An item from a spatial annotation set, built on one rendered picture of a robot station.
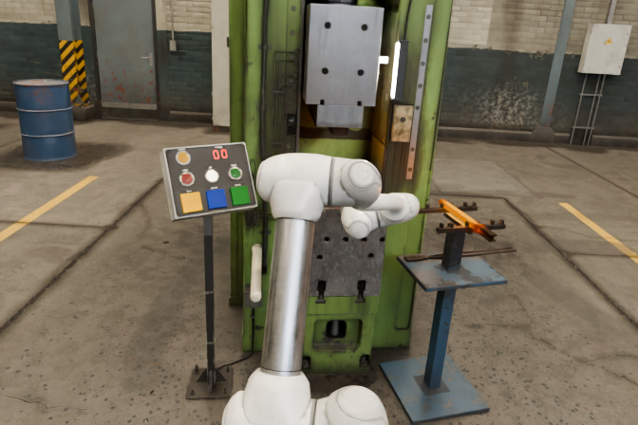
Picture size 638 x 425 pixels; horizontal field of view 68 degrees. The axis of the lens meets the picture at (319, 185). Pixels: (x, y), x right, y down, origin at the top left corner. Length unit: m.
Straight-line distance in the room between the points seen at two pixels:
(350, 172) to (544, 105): 7.79
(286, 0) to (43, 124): 4.56
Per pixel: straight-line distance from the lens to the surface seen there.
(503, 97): 8.57
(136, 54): 8.58
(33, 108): 6.29
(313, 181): 1.18
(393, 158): 2.30
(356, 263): 2.24
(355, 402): 1.19
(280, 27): 2.14
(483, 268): 2.31
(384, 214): 1.73
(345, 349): 2.51
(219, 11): 7.50
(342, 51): 2.02
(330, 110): 2.05
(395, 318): 2.70
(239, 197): 1.95
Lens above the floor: 1.68
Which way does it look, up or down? 19 degrees down
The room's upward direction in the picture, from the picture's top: 3 degrees clockwise
